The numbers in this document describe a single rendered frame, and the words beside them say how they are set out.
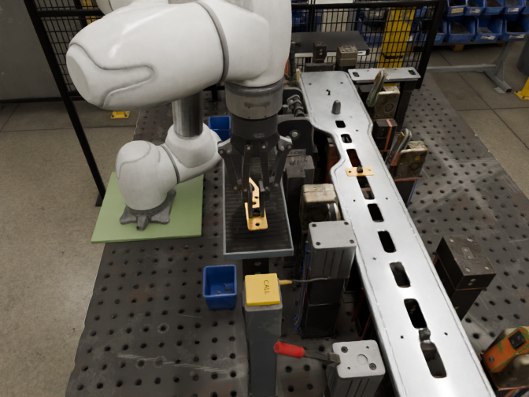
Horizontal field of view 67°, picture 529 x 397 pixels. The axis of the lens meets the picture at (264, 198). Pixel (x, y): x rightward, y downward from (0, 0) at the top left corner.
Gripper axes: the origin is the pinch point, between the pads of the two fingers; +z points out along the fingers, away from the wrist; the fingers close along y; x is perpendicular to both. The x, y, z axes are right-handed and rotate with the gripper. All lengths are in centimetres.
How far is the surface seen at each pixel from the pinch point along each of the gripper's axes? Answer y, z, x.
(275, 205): 4.9, 8.1, 6.4
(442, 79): 205, 120, 268
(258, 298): -1.4, 8.4, -16.6
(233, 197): -4.0, 8.2, 10.1
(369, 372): 17.4, 18.4, -27.7
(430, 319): 35.7, 24.2, -16.1
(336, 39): 51, 20, 123
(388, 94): 57, 19, 71
